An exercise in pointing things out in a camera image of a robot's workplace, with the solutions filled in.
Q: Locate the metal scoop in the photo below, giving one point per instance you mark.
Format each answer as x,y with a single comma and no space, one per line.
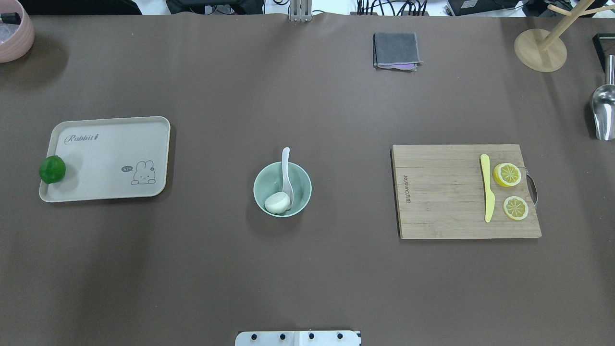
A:
603,103

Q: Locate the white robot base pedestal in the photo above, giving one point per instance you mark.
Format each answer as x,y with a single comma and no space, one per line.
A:
299,338

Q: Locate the folded grey cloth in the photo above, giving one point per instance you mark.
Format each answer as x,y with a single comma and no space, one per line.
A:
398,51

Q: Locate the yellow plastic knife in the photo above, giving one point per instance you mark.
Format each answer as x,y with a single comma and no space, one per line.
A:
485,166

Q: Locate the aluminium frame post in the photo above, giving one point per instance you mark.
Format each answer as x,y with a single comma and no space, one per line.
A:
300,10

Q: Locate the bamboo cutting board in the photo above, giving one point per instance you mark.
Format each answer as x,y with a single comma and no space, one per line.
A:
440,194

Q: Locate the lower lemon half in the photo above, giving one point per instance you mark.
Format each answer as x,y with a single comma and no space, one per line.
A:
507,174

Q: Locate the beige rabbit tray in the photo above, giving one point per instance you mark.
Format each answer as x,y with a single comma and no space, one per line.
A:
109,158

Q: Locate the white ceramic spoon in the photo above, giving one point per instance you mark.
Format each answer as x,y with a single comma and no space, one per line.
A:
287,186

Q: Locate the pink bowl with cubes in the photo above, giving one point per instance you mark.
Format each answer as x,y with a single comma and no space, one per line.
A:
19,43

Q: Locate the green lime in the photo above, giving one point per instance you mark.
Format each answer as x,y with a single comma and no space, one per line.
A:
52,170

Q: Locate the wooden mug tree stand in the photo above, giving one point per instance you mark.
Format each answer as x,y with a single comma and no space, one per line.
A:
544,51

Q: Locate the upper lemon slice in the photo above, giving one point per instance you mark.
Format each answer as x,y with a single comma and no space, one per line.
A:
516,208

